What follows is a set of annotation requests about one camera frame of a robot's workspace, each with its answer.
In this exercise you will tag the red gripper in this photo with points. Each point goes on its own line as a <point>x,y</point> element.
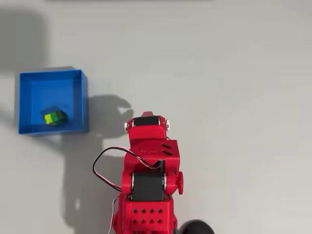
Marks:
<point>146,133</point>

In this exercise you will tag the small green cube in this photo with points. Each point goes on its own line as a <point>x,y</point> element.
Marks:
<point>55,117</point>

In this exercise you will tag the red robot arm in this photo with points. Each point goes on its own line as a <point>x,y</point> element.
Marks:
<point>151,151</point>

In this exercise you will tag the blue box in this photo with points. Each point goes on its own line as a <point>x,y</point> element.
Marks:
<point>52,97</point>

